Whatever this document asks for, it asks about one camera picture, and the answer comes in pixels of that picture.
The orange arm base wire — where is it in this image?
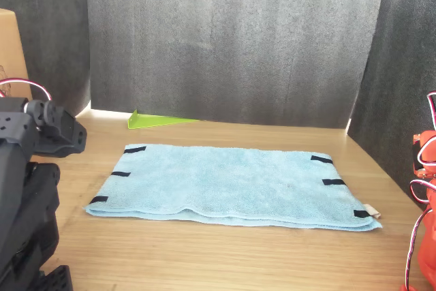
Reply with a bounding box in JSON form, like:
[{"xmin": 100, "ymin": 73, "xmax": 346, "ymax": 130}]
[{"xmin": 405, "ymin": 209, "xmax": 431, "ymax": 291}]

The brown cardboard box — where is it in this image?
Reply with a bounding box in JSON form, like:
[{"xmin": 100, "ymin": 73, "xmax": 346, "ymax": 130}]
[{"xmin": 0, "ymin": 7, "xmax": 33, "ymax": 101}]

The lime green plastic bracket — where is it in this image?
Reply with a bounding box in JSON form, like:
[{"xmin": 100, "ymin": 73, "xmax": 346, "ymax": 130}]
[{"xmin": 127, "ymin": 109, "xmax": 202, "ymax": 131}]

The dark grey foam panel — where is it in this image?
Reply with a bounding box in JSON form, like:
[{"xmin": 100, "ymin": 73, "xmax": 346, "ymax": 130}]
[
  {"xmin": 0, "ymin": 0, "xmax": 91, "ymax": 118},
  {"xmin": 347, "ymin": 0, "xmax": 436, "ymax": 210}
]

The orange arm wrist wire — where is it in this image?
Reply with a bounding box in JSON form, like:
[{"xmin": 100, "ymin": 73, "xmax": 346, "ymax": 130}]
[{"xmin": 417, "ymin": 91, "xmax": 436, "ymax": 166}]

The light blue towel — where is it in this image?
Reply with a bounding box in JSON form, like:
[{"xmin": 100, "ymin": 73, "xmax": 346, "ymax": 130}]
[{"xmin": 83, "ymin": 143, "xmax": 383, "ymax": 233}]

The light grey foam panel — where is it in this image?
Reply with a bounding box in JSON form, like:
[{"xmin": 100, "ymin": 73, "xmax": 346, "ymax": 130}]
[{"xmin": 84, "ymin": 0, "xmax": 388, "ymax": 129}]

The black arm servo wire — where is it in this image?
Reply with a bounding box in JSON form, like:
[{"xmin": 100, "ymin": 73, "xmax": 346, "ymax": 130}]
[{"xmin": 0, "ymin": 78, "xmax": 53, "ymax": 102}]

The orange arm looped wire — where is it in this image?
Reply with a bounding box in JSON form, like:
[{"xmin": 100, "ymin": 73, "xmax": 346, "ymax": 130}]
[{"xmin": 408, "ymin": 178, "xmax": 436, "ymax": 211}]

